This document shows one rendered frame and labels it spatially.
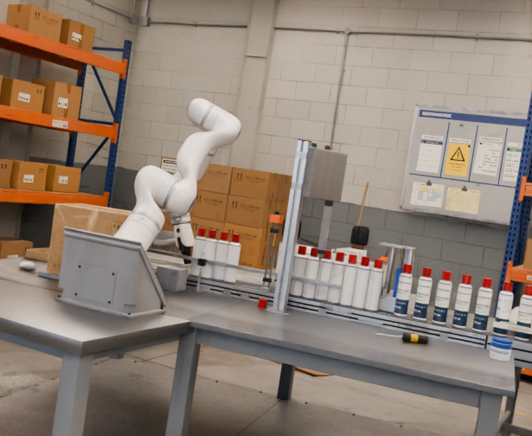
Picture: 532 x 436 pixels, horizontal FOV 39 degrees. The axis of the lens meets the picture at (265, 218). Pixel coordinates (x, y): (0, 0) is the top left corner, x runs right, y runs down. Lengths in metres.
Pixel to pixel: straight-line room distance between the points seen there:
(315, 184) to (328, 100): 5.08
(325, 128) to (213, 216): 1.83
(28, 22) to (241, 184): 2.31
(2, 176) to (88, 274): 4.40
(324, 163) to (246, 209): 3.69
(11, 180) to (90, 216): 4.14
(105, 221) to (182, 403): 0.75
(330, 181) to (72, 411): 1.33
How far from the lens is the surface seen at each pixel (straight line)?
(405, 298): 2.95
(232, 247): 3.11
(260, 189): 6.50
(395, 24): 7.83
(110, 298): 2.46
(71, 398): 2.17
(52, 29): 7.12
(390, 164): 7.60
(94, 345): 2.13
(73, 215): 2.93
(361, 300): 2.98
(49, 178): 7.35
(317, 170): 2.86
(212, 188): 6.67
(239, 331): 2.46
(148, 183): 2.69
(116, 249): 2.44
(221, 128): 2.90
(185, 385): 2.60
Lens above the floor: 1.33
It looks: 3 degrees down
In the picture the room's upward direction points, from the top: 8 degrees clockwise
